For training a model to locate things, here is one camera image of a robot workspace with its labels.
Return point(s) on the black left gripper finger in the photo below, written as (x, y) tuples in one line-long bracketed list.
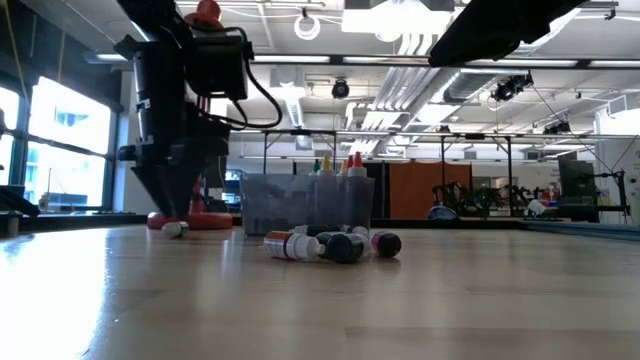
[(167, 192)]

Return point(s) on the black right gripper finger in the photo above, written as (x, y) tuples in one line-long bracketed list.
[(490, 30)]

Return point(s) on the grey translucent plastic bin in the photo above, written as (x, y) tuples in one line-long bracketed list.
[(272, 205)]

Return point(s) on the small red food coloring bottle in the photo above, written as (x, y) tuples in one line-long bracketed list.
[(292, 246)]

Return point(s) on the large red food coloring bottle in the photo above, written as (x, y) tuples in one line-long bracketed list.
[(350, 161)]

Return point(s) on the large orange food coloring bottle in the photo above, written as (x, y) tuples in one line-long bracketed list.
[(357, 172)]

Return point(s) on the small pink food coloring bottle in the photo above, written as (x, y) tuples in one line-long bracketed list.
[(386, 245)]

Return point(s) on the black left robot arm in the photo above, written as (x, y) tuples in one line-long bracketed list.
[(155, 90)]

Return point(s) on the black background monitor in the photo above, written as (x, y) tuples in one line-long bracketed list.
[(216, 185), (575, 180)]

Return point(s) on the red desk lamp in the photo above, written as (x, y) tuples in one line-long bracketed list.
[(215, 221)]

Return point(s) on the ceiling light strip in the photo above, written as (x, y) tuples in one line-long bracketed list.
[(385, 59), (300, 59), (540, 63), (107, 57), (615, 64)]

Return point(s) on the large window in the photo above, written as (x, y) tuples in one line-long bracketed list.
[(67, 145)]

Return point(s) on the black ceiling speaker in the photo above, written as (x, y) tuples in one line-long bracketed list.
[(340, 89)]

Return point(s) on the narrow window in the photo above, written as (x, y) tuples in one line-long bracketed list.
[(7, 135)]

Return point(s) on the orange partition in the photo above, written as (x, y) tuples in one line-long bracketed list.
[(415, 190)]

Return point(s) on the black partition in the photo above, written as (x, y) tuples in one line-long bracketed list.
[(380, 190)]

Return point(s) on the black ceiling camera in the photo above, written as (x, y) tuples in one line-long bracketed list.
[(511, 86)]

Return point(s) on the black aluminium table frame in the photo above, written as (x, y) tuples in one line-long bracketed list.
[(90, 221)]

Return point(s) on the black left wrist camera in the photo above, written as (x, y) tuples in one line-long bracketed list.
[(220, 65)]

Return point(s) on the black gantry frame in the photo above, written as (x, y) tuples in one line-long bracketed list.
[(300, 132), (475, 136)]

